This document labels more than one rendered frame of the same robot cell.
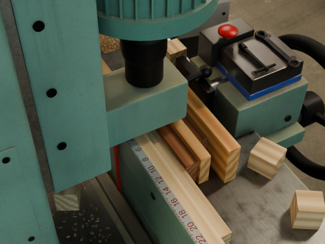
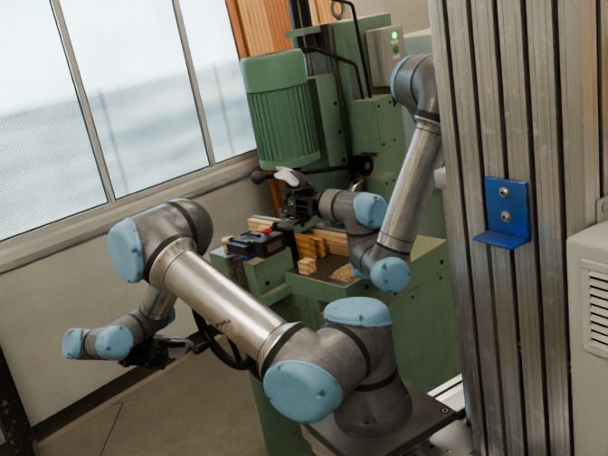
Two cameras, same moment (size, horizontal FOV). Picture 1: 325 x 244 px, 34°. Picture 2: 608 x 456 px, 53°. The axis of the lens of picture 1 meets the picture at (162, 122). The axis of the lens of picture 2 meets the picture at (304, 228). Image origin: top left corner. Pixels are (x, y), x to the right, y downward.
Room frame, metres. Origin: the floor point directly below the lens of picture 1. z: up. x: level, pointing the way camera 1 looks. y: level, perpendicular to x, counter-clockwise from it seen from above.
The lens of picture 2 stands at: (2.24, -0.28, 1.54)
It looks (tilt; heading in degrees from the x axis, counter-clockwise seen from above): 18 degrees down; 170
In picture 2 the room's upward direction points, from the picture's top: 10 degrees counter-clockwise
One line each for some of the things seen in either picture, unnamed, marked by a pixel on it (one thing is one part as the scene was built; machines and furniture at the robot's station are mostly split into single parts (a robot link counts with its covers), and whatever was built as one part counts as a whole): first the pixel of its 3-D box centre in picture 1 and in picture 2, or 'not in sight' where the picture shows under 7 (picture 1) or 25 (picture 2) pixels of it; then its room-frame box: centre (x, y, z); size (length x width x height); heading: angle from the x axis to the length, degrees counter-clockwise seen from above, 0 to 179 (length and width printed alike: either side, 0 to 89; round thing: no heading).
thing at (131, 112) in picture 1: (131, 104); (306, 215); (0.52, 0.04, 0.99); 0.14 x 0.07 x 0.09; 120
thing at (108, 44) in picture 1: (120, 31); (349, 269); (0.80, 0.08, 0.91); 0.10 x 0.07 x 0.02; 120
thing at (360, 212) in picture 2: not in sight; (360, 210); (0.98, 0.08, 1.12); 0.11 x 0.08 x 0.09; 30
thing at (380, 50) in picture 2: not in sight; (387, 55); (0.49, 0.37, 1.40); 0.10 x 0.06 x 0.16; 120
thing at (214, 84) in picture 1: (209, 89); (276, 245); (0.60, -0.07, 0.95); 0.09 x 0.07 x 0.09; 30
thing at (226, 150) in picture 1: (188, 113); (285, 243); (0.56, -0.04, 0.94); 0.23 x 0.02 x 0.07; 30
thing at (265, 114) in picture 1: (244, 90); (260, 266); (0.63, -0.13, 0.92); 0.15 x 0.13 x 0.09; 30
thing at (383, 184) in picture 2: not in sight; (380, 194); (0.57, 0.26, 1.02); 0.09 x 0.07 x 0.12; 30
